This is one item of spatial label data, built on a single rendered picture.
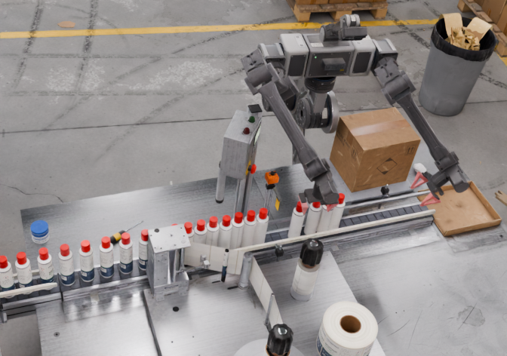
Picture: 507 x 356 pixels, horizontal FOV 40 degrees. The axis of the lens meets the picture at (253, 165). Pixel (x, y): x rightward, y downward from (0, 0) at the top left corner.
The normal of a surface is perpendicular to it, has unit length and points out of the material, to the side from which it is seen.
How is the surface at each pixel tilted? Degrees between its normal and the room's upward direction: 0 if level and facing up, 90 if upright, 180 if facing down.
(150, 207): 0
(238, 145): 90
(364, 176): 90
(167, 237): 0
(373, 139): 0
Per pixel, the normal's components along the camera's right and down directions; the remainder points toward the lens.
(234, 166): -0.27, 0.64
